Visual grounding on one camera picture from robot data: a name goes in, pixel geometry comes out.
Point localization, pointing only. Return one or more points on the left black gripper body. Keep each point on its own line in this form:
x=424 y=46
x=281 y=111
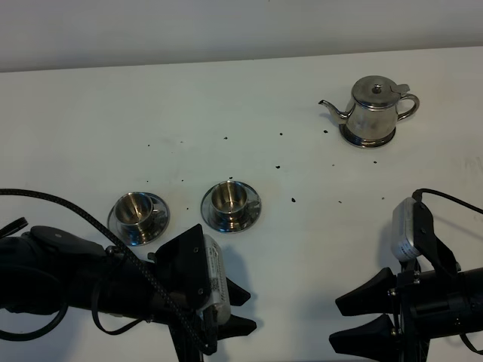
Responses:
x=181 y=267

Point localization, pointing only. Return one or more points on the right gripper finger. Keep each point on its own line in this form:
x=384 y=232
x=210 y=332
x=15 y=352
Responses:
x=370 y=298
x=375 y=337

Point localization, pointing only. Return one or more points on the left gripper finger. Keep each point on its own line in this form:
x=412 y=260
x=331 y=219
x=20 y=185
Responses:
x=235 y=327
x=237 y=295

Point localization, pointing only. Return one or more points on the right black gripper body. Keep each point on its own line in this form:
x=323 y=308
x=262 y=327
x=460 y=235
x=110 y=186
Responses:
x=427 y=308

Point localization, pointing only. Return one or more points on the stainless steel teapot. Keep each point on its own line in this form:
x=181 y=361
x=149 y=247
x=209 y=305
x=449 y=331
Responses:
x=376 y=105

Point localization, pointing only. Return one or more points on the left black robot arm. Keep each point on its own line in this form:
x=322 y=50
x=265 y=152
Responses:
x=46 y=270

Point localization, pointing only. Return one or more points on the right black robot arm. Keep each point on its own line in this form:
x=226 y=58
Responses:
x=470 y=310

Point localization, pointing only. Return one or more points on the left stainless steel teacup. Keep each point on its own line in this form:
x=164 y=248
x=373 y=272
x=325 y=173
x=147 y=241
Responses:
x=134 y=211

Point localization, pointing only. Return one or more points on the stainless steel teacup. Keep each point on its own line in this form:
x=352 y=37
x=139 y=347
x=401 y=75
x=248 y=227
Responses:
x=134 y=211
x=234 y=201

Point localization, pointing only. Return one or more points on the right stainless steel teacup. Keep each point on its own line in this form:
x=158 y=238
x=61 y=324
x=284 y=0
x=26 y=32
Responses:
x=234 y=201

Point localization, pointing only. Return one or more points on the steel teapot saucer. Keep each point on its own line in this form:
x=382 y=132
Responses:
x=364 y=143

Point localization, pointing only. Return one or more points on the left steel cup saucer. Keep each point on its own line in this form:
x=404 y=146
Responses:
x=137 y=238

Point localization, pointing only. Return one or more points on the steel cup saucer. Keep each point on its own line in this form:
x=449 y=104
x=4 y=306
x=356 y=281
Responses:
x=219 y=225
x=137 y=238

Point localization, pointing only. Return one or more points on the right steel cup saucer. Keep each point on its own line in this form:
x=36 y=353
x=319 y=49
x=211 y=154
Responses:
x=219 y=225

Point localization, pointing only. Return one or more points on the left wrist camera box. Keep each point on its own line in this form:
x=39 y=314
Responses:
x=219 y=295

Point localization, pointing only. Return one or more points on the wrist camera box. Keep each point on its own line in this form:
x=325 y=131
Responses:
x=219 y=295
x=403 y=230

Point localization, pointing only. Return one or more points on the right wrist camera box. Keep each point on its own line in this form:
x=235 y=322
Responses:
x=403 y=230

